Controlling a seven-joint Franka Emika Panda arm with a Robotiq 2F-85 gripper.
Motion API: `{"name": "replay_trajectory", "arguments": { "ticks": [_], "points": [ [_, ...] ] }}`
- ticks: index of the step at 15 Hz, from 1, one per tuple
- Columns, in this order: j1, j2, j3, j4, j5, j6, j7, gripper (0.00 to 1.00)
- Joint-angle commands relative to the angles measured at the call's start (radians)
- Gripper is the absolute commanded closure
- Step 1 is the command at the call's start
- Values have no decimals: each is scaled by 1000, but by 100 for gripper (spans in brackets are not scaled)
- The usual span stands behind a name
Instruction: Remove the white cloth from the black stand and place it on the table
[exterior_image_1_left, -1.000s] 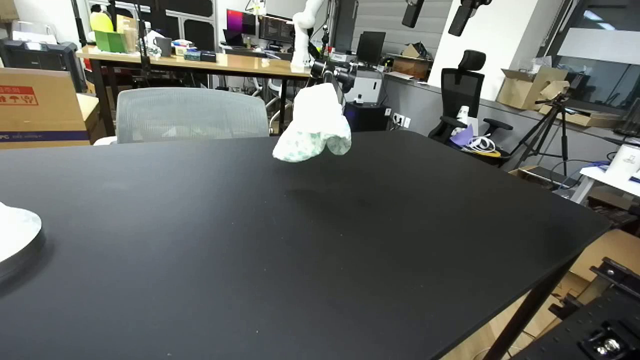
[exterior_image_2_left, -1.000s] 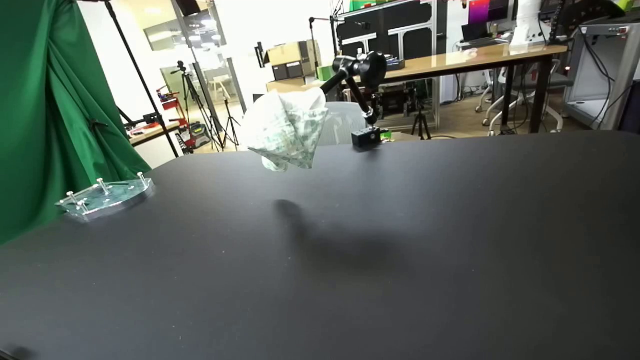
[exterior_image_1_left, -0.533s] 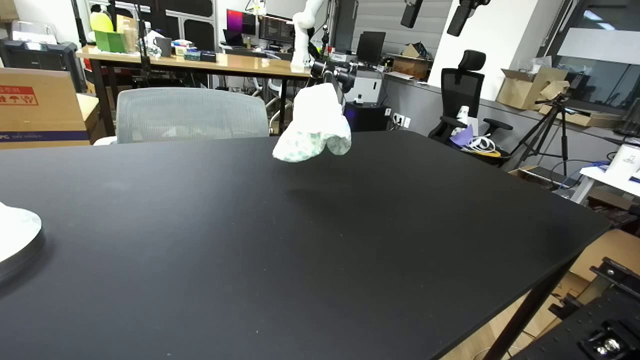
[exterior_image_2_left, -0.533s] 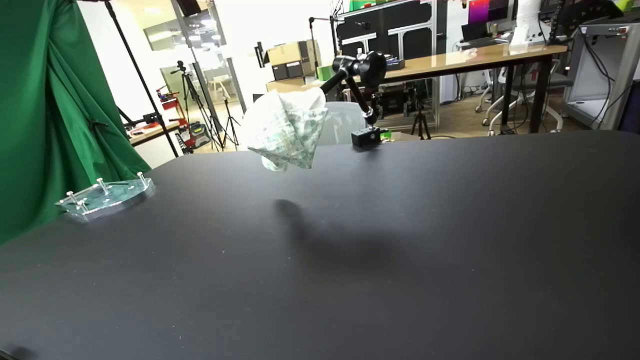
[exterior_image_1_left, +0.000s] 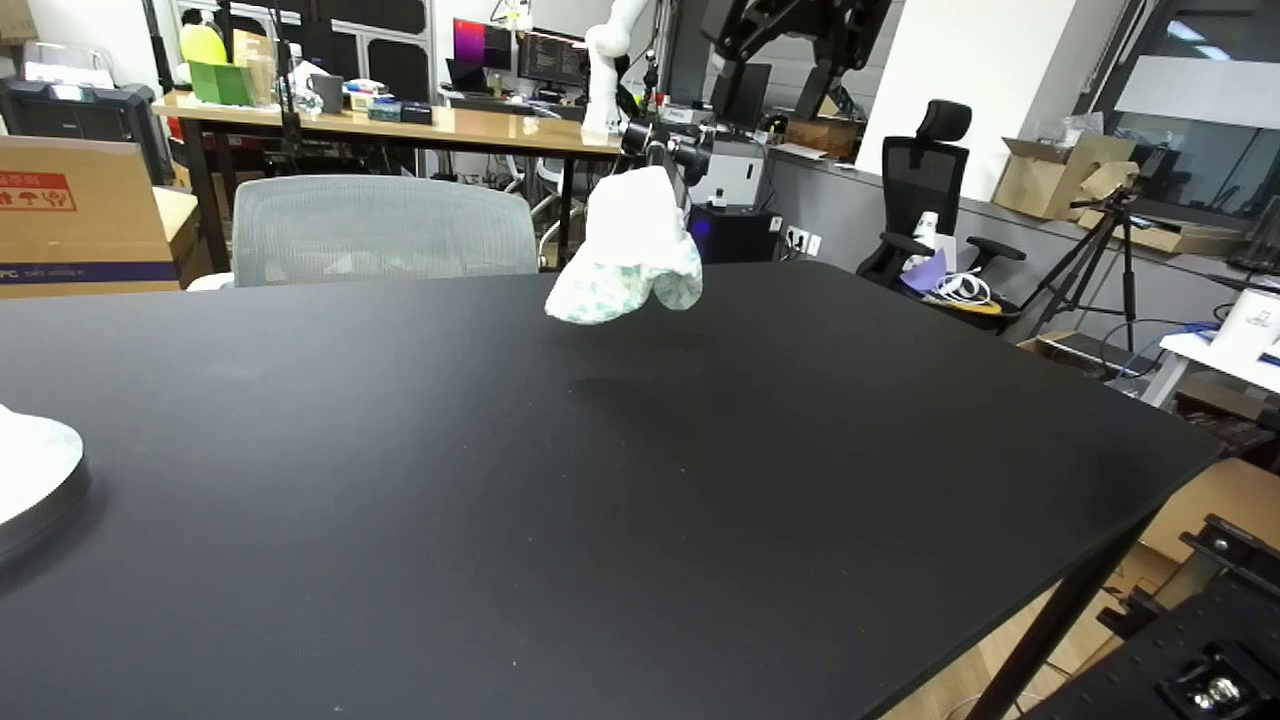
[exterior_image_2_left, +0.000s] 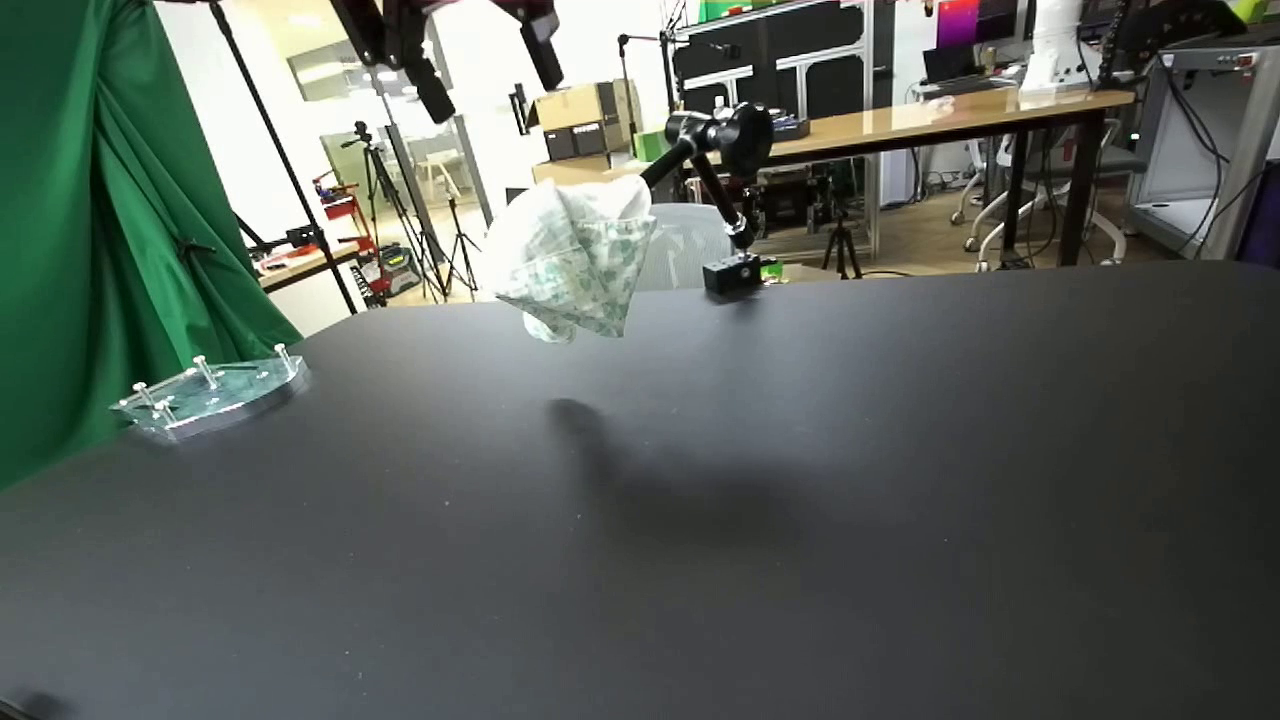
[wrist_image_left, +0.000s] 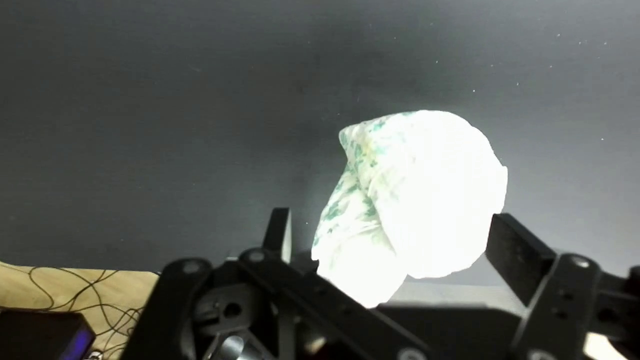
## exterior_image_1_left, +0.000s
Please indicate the wall socket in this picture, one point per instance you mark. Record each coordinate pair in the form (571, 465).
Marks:
(803, 241)

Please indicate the green box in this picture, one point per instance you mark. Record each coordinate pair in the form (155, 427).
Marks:
(220, 84)

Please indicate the window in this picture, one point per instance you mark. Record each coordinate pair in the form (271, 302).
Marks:
(1200, 110)

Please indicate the yellow plastic object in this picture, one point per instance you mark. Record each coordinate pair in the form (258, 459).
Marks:
(202, 44)

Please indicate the camera on tripod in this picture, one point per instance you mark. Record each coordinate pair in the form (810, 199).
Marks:
(1100, 235)

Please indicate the white box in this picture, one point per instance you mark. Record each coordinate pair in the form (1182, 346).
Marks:
(1250, 322)

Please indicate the grey mesh office chair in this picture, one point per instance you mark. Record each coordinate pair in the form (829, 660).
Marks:
(380, 230)

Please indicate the open cardboard box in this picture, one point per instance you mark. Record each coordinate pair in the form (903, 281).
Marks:
(1050, 175)

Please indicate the black perforated metal plate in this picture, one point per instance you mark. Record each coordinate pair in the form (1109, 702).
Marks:
(1180, 650)

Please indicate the long wooden table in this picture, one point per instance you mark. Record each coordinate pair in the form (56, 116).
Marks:
(470, 128)

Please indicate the black pole stand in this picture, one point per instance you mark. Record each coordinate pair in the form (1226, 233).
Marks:
(288, 90)

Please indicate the white desk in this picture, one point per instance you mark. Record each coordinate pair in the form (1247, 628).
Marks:
(1220, 358)

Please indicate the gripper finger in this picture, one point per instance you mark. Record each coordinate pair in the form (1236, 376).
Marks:
(845, 40)
(752, 30)

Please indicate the black office chair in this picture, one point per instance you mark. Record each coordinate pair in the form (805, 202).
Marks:
(925, 175)

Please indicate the grey mug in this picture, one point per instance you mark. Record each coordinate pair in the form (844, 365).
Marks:
(328, 93)

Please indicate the large printed cardboard box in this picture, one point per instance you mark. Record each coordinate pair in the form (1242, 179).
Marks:
(75, 215)

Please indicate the purple paper sheet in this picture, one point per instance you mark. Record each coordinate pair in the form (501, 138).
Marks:
(925, 273)

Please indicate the black computer tower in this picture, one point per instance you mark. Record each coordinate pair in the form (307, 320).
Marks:
(735, 235)

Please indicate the white lab robot arm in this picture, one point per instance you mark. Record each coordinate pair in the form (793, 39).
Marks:
(605, 70)

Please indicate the flat cardboard piece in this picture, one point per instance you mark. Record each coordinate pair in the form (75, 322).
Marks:
(1170, 236)

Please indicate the row of monitors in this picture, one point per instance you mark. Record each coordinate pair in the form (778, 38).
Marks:
(520, 55)

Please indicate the white patterned cloth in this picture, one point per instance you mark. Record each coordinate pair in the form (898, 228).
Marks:
(632, 240)

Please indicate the white computer case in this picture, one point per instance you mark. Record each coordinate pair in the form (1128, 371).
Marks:
(735, 172)

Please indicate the black monitor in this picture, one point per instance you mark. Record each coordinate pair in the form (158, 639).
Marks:
(742, 95)

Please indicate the small brown cardboard box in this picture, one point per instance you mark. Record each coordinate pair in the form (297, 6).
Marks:
(825, 136)

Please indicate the black equipment case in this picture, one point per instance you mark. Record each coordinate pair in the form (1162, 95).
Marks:
(80, 115)

